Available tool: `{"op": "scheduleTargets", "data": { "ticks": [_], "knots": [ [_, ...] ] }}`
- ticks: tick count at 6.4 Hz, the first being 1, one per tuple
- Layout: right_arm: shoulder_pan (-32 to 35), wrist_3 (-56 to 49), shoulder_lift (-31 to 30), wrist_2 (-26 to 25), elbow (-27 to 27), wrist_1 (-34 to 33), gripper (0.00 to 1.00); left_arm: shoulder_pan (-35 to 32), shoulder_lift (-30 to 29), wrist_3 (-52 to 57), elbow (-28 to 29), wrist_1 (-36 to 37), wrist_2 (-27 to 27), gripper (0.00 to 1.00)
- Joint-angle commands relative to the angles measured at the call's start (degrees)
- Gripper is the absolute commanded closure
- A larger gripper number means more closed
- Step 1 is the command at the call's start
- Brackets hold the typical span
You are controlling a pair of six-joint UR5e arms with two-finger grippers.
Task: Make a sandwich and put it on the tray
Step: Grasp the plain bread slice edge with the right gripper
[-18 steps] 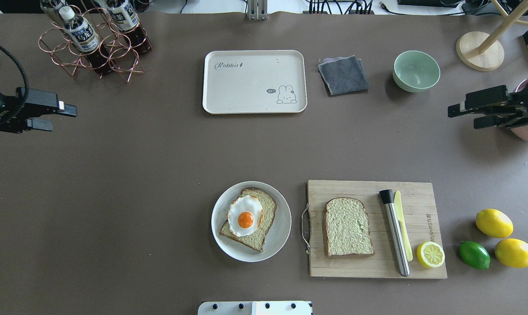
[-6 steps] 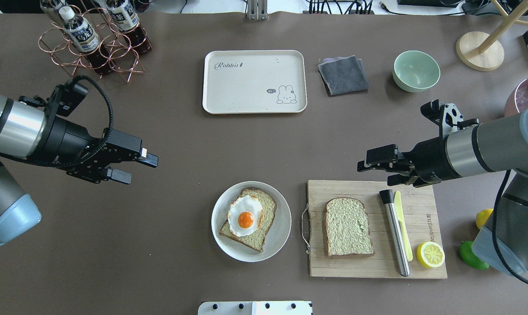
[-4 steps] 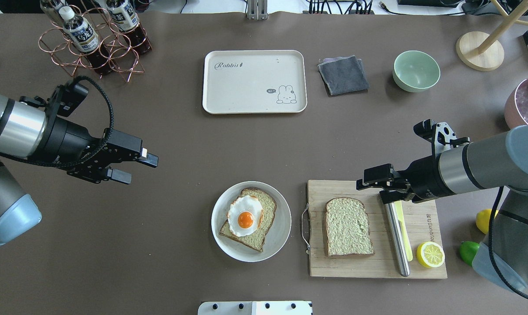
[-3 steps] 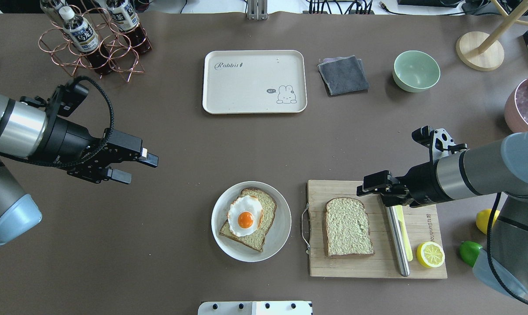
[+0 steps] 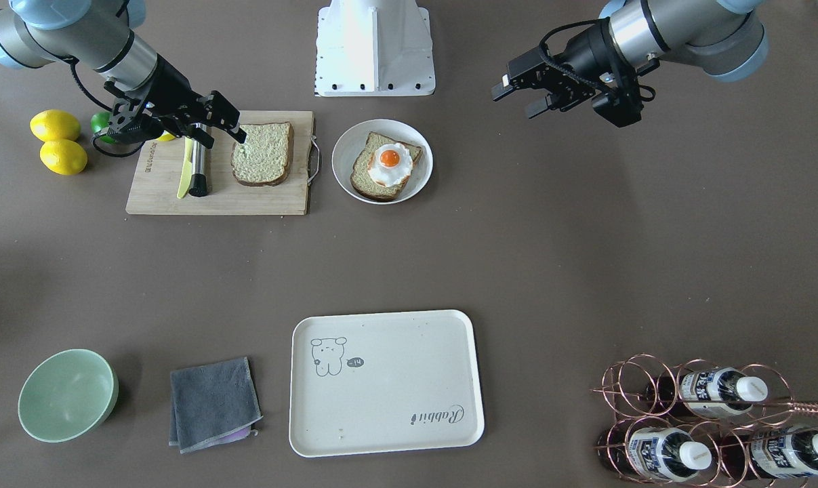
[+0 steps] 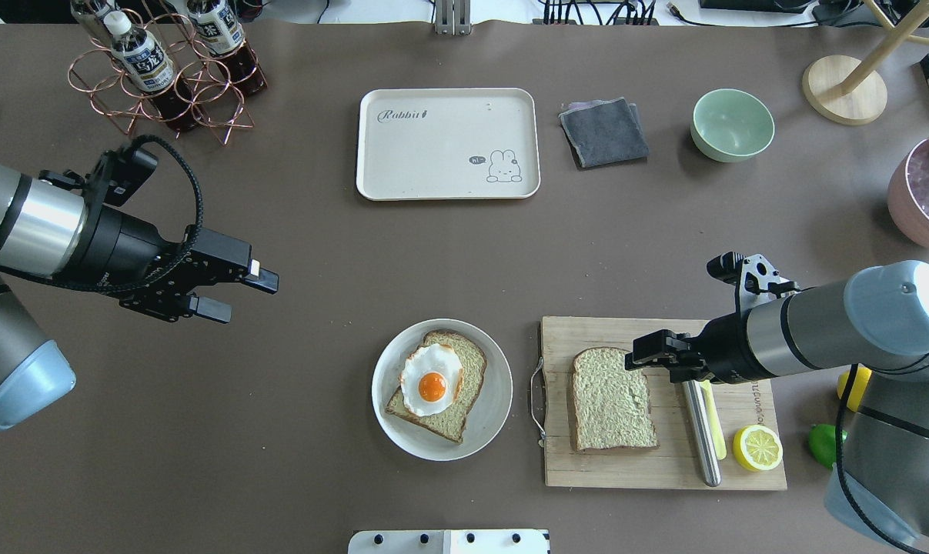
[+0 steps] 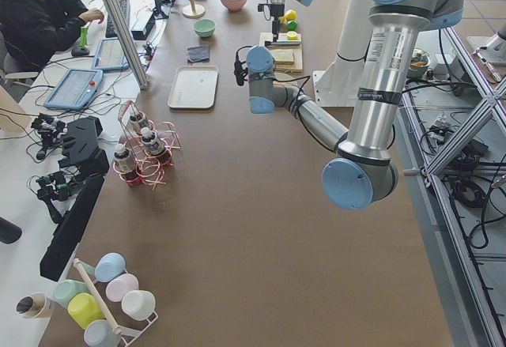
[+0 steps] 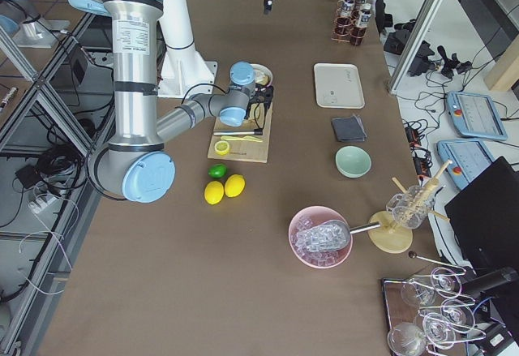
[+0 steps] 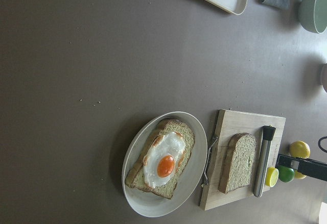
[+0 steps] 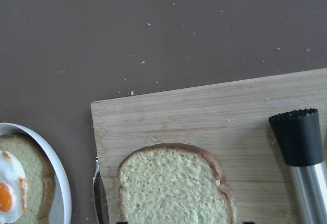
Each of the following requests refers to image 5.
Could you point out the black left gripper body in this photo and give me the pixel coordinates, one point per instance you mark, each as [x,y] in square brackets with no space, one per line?
[583,51]

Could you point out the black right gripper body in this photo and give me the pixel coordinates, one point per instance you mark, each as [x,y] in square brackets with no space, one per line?
[169,84]

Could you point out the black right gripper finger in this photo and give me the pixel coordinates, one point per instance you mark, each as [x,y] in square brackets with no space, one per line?
[194,131]
[223,115]

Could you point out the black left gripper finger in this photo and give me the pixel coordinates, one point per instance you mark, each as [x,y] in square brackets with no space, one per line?
[540,106]
[500,90]

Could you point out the bread slice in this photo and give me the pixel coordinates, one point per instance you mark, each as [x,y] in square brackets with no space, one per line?
[264,159]
[360,179]

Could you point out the white round plate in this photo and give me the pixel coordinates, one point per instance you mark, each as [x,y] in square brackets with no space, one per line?
[350,145]

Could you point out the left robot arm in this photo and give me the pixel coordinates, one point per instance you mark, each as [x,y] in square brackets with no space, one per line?
[723,38]

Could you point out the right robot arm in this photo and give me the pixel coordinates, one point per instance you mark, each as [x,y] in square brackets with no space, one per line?
[98,34]

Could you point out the cream rabbit tray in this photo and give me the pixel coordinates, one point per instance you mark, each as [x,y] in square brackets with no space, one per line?
[384,382]

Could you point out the half cut lemon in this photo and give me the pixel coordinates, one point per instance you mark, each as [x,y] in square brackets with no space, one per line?
[165,137]

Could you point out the yellow plastic knife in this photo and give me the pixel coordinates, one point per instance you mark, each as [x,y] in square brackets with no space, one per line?
[186,169]

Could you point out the green lime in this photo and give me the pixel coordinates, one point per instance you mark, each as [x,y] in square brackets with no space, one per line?
[100,121]

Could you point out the yellow lemon lower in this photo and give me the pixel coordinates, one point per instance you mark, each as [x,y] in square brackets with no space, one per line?
[63,157]

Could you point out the yellow lemon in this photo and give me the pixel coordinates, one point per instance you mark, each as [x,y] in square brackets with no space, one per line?
[55,125]
[63,157]

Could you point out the yellow lemon upper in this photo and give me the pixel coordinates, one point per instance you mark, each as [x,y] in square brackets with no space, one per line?
[55,125]

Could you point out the fried egg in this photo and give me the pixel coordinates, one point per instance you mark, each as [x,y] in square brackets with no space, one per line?
[390,165]

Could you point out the bread slice under egg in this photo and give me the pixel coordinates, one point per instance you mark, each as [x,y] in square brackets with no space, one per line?
[360,179]

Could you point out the grey folded cloth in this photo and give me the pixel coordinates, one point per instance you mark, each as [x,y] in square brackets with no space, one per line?
[212,405]

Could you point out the green bowl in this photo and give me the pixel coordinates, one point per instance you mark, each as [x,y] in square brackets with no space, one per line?
[67,395]

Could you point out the tea bottle upper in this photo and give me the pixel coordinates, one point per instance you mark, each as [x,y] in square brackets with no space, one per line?
[716,393]

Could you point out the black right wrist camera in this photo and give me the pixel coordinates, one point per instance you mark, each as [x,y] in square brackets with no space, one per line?
[138,130]

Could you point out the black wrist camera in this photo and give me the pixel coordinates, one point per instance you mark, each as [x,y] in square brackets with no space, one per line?
[623,105]
[138,130]

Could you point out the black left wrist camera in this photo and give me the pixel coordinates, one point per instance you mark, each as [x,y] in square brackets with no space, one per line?
[623,105]

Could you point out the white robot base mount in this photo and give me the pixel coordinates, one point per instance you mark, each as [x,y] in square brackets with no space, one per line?
[374,49]

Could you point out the copper wire bottle rack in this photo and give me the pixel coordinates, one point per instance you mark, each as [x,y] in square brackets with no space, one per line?
[622,384]

